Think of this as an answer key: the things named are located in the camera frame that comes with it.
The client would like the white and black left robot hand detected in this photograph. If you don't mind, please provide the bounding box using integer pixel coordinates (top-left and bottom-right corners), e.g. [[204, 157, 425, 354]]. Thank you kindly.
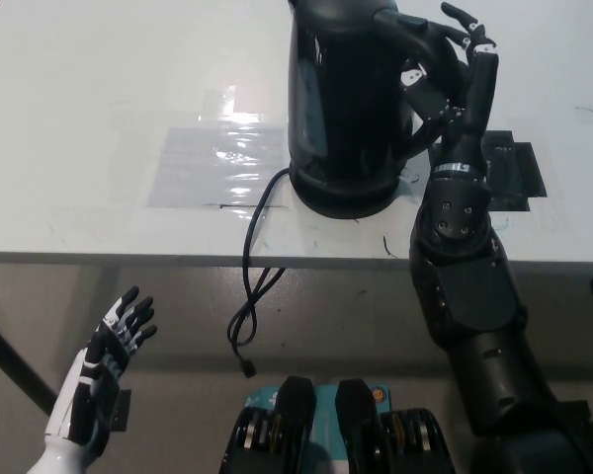
[[43, 284, 158, 463]]

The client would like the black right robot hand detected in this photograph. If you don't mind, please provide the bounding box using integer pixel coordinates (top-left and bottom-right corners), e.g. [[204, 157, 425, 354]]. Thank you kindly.
[[399, 2, 500, 172]]

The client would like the black electric kettle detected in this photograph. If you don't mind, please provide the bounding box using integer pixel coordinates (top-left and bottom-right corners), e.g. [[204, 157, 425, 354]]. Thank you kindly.
[[286, 0, 464, 213]]

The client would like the black tape patch on desk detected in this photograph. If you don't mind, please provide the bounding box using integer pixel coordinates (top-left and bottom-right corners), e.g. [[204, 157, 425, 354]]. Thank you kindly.
[[427, 128, 549, 214]]

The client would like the black round kettle base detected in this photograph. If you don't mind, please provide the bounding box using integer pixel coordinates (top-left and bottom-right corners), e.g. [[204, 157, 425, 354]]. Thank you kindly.
[[292, 185, 402, 220]]

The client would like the small black floor tape patch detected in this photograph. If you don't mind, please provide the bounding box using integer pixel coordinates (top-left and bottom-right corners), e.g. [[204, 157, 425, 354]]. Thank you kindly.
[[111, 388, 132, 434]]

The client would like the black diagonal table leg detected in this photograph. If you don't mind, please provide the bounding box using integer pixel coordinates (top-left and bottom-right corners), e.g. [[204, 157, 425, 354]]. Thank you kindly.
[[0, 305, 58, 416]]

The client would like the clear plastic sheet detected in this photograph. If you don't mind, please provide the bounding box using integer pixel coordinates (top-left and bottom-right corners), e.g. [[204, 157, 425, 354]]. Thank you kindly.
[[149, 126, 291, 211]]

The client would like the wide black floor tape patch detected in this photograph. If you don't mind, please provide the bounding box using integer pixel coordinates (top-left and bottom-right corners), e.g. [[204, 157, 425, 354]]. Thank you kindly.
[[565, 399, 593, 427]]

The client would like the black power cable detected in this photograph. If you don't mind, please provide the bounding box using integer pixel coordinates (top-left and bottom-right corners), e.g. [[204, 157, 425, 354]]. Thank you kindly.
[[228, 167, 293, 380]]

